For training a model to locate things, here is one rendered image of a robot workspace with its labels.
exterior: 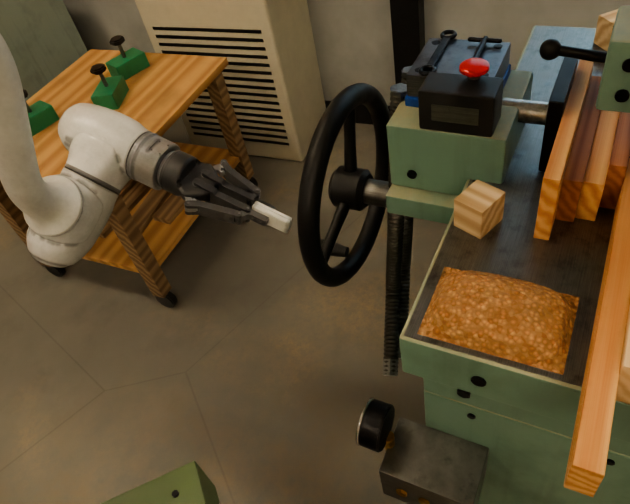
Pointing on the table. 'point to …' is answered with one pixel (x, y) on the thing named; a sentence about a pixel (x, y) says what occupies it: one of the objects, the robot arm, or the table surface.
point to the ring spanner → (437, 52)
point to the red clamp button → (474, 67)
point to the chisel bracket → (627, 64)
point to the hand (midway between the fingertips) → (271, 217)
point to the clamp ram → (546, 112)
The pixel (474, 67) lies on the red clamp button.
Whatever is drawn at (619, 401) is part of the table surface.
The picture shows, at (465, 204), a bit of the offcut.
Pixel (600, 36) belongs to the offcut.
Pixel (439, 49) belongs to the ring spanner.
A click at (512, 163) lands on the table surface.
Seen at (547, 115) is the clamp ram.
